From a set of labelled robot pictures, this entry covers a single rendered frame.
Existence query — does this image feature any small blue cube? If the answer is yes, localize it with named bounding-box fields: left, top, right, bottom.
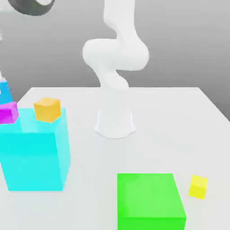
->
left=0, top=80, right=13, bottom=105

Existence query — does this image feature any small magenta cube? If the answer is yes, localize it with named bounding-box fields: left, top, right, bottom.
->
left=0, top=102, right=19, bottom=125

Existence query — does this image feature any small orange cube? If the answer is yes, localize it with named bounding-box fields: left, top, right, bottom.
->
left=33, top=97, right=62, bottom=124

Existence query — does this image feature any small yellow cube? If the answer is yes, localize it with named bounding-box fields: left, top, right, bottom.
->
left=188, top=174, right=208, bottom=200

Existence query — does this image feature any large cyan box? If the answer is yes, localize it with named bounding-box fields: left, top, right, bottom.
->
left=0, top=107, right=71, bottom=192

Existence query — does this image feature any large green box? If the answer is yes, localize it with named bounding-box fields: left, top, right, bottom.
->
left=117, top=172, right=187, bottom=230

